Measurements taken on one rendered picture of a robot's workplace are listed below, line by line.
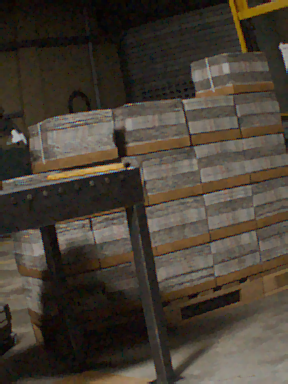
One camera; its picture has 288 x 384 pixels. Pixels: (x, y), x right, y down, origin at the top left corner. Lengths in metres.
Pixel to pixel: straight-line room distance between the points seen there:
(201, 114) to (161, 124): 0.23
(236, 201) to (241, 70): 0.68
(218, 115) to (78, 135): 0.75
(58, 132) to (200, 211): 0.79
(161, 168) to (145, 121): 0.23
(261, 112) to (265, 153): 0.21
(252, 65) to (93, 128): 1.00
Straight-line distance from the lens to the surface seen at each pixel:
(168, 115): 3.60
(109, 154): 3.41
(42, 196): 2.32
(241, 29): 4.59
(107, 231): 3.43
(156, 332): 2.64
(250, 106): 3.86
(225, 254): 3.73
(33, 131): 3.60
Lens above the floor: 0.85
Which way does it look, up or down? 3 degrees down
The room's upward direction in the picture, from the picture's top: 10 degrees counter-clockwise
